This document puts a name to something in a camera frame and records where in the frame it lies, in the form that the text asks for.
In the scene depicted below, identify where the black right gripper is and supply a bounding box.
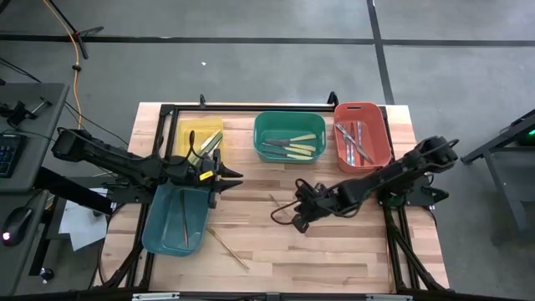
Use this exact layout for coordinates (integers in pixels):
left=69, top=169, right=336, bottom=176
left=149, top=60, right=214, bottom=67
left=292, top=179, right=342, bottom=234

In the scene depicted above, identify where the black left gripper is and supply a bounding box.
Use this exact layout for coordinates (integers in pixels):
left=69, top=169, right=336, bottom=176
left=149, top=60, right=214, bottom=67
left=169, top=149, right=244, bottom=209

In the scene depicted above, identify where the green-handled knife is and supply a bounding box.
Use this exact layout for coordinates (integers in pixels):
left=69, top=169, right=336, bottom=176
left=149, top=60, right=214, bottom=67
left=190, top=129, right=222, bottom=162
left=194, top=133, right=224, bottom=166

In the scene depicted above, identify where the wooden chopstick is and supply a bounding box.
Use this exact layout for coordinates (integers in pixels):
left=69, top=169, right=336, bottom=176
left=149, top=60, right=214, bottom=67
left=269, top=194, right=290, bottom=215

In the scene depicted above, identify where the cream-handled utensil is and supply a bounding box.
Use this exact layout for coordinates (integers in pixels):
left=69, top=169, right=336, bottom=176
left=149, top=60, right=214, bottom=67
left=262, top=142, right=317, bottom=152
left=261, top=148, right=314, bottom=161

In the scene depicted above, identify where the cream-handled knife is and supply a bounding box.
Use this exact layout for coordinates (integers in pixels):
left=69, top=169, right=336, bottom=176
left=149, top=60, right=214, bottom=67
left=264, top=133, right=318, bottom=148

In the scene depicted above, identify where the striped-handle knife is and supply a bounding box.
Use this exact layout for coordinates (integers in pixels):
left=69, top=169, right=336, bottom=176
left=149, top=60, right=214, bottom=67
left=334, top=122, right=375, bottom=165

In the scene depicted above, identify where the translucent yellow plastic bin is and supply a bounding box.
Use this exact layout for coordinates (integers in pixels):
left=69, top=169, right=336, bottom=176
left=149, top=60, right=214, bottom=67
left=174, top=116, right=227, bottom=168

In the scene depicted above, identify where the teal blue plastic bin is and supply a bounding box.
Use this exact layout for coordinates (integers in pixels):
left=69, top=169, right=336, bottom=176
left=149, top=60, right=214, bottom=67
left=141, top=183, right=212, bottom=258

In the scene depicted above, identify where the green plastic bin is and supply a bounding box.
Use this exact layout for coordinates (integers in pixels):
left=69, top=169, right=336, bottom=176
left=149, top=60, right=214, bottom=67
left=252, top=110, right=327, bottom=164

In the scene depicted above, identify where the orange plastic bin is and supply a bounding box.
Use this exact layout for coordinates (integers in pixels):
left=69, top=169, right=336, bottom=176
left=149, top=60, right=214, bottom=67
left=333, top=102, right=393, bottom=175

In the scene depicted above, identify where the white paper sheet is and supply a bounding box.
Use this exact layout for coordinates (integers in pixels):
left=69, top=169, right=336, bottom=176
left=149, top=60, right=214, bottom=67
left=58, top=186, right=110, bottom=252

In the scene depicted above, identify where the black desk leg beam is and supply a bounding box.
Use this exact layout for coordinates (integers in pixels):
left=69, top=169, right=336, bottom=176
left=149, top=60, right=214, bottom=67
left=33, top=166, right=115, bottom=217

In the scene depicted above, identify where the grey metal stand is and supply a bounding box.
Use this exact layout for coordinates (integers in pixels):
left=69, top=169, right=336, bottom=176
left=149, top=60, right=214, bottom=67
left=459, top=107, right=535, bottom=243

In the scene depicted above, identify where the grey desk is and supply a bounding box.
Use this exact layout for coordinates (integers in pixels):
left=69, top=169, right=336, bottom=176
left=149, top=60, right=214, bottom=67
left=0, top=82, right=70, bottom=296

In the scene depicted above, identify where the black tripod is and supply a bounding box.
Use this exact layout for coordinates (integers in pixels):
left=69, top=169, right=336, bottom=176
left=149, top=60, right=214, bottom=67
left=41, top=0, right=105, bottom=60

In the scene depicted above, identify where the black computer mouse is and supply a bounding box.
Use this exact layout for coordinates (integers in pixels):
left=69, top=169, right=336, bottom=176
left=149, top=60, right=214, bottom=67
left=1, top=206, right=33, bottom=247

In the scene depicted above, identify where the black keyboard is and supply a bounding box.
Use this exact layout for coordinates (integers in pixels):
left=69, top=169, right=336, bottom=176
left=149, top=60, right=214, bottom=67
left=0, top=132, right=27, bottom=180

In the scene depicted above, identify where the device with green light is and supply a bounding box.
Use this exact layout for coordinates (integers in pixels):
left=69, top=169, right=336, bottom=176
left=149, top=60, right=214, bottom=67
left=516, top=123, right=535, bottom=147

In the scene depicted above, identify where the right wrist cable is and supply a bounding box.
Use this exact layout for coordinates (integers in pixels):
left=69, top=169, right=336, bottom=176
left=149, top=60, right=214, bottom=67
left=270, top=199, right=303, bottom=227

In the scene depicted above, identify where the wrist cable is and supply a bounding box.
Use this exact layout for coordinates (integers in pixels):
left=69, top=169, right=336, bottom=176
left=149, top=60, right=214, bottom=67
left=270, top=199, right=303, bottom=227
left=186, top=130, right=198, bottom=165

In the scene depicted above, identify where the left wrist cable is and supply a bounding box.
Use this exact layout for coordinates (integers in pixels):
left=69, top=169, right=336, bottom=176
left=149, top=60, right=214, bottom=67
left=186, top=130, right=198, bottom=165

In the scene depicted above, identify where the black metal table frame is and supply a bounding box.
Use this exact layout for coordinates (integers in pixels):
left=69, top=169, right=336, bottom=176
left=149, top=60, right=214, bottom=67
left=94, top=90, right=451, bottom=296

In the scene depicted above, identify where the silver edge bracket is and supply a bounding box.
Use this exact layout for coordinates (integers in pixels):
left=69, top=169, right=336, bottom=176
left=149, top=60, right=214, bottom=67
left=365, top=293, right=414, bottom=301
left=131, top=292, right=181, bottom=301

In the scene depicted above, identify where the black floor cable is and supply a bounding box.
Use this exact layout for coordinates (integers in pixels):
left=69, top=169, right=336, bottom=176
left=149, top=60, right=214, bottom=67
left=0, top=56, right=43, bottom=84
left=62, top=99, right=130, bottom=147

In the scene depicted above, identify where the orange power cable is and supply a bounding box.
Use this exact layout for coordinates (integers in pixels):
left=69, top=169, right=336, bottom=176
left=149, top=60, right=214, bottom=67
left=41, top=0, right=84, bottom=130

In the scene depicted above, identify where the black clamp mount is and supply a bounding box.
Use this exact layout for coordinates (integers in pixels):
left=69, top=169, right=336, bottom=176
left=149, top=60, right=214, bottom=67
left=0, top=96, right=54, bottom=129

